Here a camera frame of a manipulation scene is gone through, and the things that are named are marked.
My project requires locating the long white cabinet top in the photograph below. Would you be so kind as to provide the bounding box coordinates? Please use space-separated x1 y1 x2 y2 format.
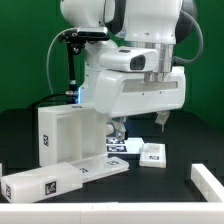
1 162 83 203

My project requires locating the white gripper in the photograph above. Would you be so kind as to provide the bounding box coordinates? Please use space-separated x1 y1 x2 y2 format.
94 66 186 140

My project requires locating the small white cabinet door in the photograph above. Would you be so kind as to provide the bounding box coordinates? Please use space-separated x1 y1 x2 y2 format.
139 143 166 168

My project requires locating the black camera stand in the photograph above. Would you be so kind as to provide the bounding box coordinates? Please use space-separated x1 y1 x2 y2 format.
57 25 109 104

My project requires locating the grey camera cable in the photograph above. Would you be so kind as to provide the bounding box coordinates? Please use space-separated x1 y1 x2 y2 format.
45 27 78 97

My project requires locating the white base tag plate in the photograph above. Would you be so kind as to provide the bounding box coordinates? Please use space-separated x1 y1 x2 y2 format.
106 137 144 154

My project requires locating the white workspace fence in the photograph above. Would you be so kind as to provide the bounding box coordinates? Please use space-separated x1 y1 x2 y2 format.
0 164 224 224

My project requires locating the white cabinet body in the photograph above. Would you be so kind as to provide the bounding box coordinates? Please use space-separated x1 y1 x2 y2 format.
38 103 107 166

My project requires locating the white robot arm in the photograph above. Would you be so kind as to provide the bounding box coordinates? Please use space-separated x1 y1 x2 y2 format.
60 0 195 139

